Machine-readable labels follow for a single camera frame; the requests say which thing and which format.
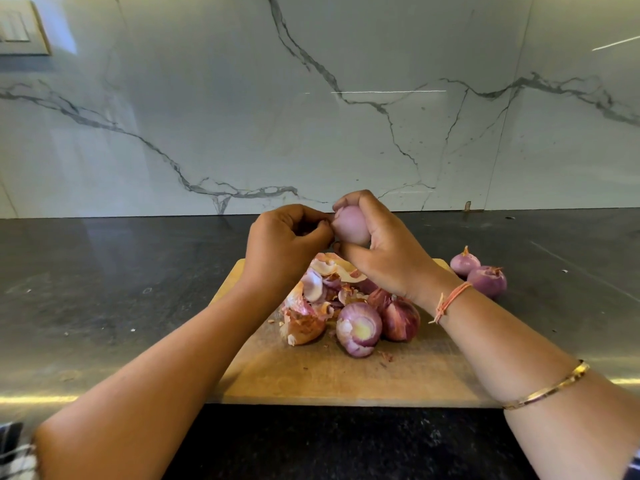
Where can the person's left hand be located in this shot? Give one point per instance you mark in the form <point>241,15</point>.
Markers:
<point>280,253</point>

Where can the person's right hand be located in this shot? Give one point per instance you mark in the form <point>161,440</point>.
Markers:
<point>395,253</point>

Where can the pile of onion peels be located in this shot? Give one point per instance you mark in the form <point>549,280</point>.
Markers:
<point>310,290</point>

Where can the brownish red onion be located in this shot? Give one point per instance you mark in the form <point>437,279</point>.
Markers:
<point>348,225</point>

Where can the small red onion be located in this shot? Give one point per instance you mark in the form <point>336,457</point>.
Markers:
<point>464,262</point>

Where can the red onion with pale patch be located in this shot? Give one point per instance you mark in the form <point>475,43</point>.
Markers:
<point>358,330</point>

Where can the person's right forearm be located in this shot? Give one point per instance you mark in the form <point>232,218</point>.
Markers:
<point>540,380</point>

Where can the person's left forearm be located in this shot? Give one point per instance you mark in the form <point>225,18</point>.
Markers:
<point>140,400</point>

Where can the wooden cutting board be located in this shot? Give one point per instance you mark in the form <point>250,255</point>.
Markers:
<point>290,380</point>

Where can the gold bangle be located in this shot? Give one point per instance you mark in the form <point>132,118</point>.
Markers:
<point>548,385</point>

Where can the black white plaid sleeve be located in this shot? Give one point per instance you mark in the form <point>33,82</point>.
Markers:
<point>15,457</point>

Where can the white wall switch plate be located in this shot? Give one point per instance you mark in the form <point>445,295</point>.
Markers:
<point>20,27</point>

